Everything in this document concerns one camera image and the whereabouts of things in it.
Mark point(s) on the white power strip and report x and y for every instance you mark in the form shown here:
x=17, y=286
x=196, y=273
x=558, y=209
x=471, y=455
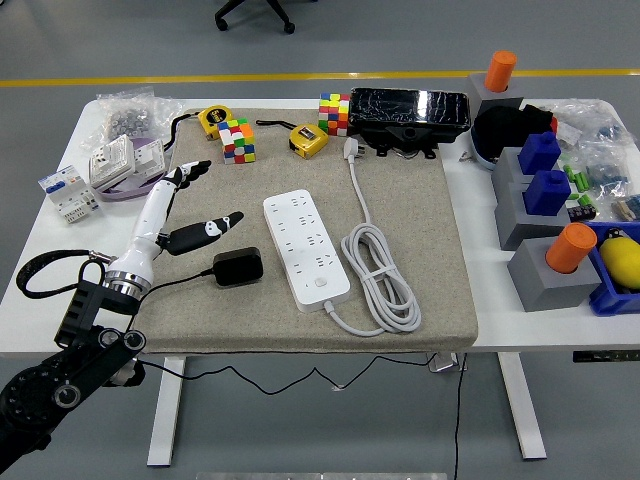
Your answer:
x=300, y=250

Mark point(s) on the blue block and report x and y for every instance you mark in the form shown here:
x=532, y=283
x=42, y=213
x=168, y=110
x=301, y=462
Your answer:
x=547, y=195
x=539, y=155

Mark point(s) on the white table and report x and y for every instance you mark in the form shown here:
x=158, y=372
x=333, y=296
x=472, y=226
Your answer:
x=500, y=330

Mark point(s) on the yellow lemon toy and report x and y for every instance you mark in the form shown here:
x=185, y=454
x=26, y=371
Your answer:
x=622, y=260

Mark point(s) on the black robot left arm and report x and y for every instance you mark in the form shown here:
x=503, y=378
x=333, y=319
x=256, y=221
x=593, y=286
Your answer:
x=30, y=395

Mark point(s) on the orange cylinder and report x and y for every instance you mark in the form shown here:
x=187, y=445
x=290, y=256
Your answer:
x=500, y=72
x=570, y=247

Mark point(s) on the blue plastic bin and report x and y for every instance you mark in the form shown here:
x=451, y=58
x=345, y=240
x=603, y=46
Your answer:
x=607, y=300

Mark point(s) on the yellow tape measure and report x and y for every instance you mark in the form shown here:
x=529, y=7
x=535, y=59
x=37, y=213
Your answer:
x=307, y=141
x=215, y=120

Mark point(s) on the small green cylinder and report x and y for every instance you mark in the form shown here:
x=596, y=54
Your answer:
x=581, y=181
x=570, y=173

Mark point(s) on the grey block holder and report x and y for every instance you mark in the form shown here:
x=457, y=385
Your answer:
x=545, y=295
x=505, y=170
x=477, y=92
x=515, y=225

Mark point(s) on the clear bag of parts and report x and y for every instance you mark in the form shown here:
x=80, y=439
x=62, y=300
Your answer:
x=595, y=122
x=607, y=172
x=629, y=207

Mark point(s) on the black power adapter plug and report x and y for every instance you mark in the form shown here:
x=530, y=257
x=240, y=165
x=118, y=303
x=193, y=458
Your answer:
x=239, y=267

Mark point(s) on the black cloth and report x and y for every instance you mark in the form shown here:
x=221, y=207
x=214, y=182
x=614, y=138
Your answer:
x=500, y=130

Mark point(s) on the grey box under table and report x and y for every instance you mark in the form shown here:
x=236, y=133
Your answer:
x=445, y=362

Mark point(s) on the small dark component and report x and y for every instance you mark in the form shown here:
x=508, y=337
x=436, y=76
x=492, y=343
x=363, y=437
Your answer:
x=581, y=212

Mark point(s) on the small metal clip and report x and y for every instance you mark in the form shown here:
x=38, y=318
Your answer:
x=466, y=156

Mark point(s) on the black office chair base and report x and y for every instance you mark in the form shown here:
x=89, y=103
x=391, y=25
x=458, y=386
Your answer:
x=280, y=12

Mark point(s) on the white circuit breaker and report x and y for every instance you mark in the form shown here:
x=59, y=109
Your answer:
x=70, y=195

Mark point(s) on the black glossy plastic case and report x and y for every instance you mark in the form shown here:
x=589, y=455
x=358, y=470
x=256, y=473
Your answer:
x=400, y=107

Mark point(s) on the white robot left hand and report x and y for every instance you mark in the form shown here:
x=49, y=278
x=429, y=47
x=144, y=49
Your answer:
x=150, y=225

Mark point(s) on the white round bowl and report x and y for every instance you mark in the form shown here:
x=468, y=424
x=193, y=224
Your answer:
x=482, y=157

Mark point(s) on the clear bag of nuts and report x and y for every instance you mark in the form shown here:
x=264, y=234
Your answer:
x=127, y=122

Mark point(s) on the black desk control panel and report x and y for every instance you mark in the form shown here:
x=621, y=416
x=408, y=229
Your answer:
x=605, y=356

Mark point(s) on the colourful puzzle cube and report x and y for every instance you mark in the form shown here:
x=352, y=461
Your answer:
x=237, y=142
x=334, y=115

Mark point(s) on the white wall socket panel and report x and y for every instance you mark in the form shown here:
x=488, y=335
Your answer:
x=112, y=162
x=150, y=157

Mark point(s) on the grey-brown mat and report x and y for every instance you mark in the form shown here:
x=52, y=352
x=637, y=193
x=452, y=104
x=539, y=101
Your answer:
x=425, y=200

